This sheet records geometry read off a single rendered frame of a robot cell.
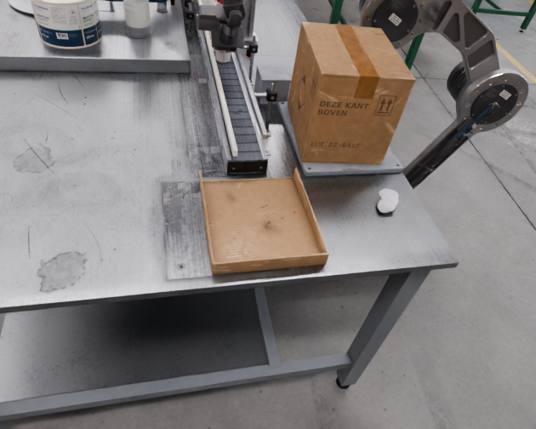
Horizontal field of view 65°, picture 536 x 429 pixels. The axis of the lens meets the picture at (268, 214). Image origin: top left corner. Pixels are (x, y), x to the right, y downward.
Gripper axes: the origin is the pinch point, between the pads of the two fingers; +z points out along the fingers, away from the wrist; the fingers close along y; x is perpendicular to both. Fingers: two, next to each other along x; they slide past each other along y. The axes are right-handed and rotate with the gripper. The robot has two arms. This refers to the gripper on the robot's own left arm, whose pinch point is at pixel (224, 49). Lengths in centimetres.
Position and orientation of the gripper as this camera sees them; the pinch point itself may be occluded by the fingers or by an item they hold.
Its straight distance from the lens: 152.9
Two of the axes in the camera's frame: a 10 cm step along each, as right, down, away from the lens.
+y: -9.7, 0.5, -2.3
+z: -2.3, 0.8, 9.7
